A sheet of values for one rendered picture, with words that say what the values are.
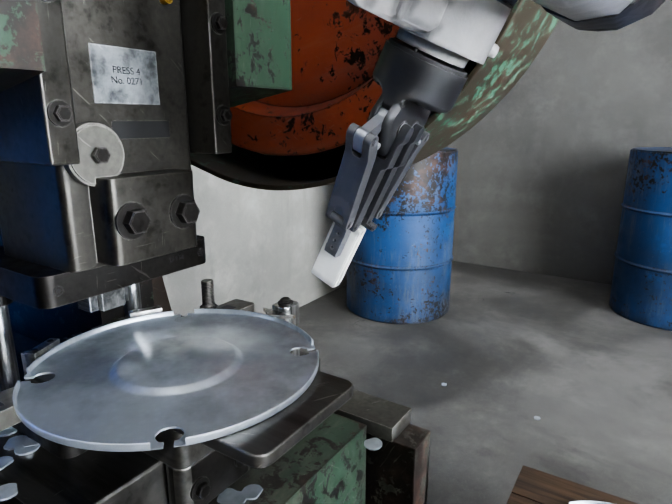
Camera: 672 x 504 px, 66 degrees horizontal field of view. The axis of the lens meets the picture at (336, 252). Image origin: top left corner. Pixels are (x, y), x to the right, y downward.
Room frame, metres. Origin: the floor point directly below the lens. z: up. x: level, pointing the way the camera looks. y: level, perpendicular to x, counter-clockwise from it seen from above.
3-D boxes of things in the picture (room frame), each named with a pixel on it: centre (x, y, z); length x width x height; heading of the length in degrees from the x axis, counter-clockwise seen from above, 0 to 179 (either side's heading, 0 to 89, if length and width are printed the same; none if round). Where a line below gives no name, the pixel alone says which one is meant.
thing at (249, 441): (0.46, 0.12, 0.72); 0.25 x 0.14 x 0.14; 57
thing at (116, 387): (0.49, 0.16, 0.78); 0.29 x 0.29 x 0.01
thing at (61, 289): (0.56, 0.27, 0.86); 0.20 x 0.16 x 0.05; 147
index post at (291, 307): (0.63, 0.07, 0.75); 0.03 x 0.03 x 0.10; 57
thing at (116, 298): (0.55, 0.26, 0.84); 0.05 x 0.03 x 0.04; 147
